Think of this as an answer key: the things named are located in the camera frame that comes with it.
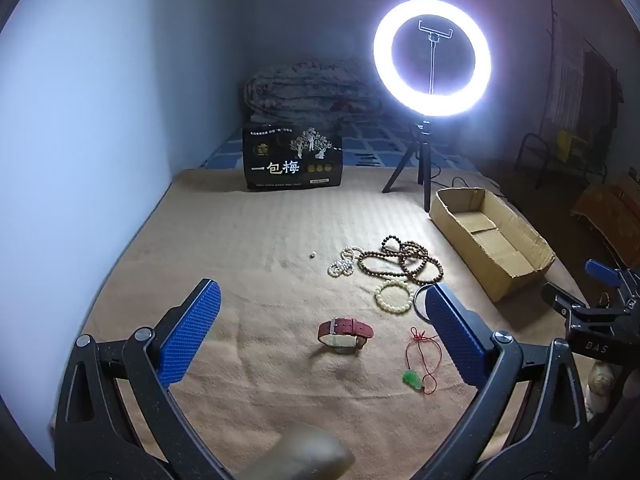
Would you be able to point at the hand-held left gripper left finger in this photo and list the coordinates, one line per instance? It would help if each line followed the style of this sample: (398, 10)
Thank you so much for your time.
(192, 330)

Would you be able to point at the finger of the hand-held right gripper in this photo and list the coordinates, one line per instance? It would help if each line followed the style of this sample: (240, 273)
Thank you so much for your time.
(567, 304)
(602, 271)

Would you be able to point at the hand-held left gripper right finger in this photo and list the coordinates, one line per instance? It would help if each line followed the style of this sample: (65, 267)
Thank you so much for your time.
(452, 330)

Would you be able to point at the thin dark bangle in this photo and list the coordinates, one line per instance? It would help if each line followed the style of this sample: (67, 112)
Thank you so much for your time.
(416, 302)

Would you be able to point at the cardboard box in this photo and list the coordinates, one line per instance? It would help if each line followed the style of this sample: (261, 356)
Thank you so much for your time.
(500, 260)

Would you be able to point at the person's right hand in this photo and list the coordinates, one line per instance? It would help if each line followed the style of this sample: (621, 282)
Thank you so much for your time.
(601, 385)

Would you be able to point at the person's left hand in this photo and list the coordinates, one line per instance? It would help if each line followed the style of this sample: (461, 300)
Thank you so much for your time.
(305, 452)

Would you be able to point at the wooden furniture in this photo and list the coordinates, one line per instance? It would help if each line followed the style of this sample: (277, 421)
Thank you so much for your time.
(605, 205)

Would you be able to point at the yellow bag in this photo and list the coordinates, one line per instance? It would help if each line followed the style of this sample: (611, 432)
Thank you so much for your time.
(570, 142)

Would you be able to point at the dark metal chair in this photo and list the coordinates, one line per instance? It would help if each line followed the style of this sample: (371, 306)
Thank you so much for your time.
(525, 145)

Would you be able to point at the black tripod stand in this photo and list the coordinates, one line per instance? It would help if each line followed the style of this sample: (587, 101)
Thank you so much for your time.
(425, 160)

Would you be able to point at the clothes rack with garments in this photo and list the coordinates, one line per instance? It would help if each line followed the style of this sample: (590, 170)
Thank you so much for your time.
(597, 85)

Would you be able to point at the black printed snack bag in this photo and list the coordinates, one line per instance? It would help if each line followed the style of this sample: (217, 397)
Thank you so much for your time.
(292, 160)

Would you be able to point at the folded floral quilt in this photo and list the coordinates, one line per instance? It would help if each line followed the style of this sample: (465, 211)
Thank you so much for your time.
(310, 90)

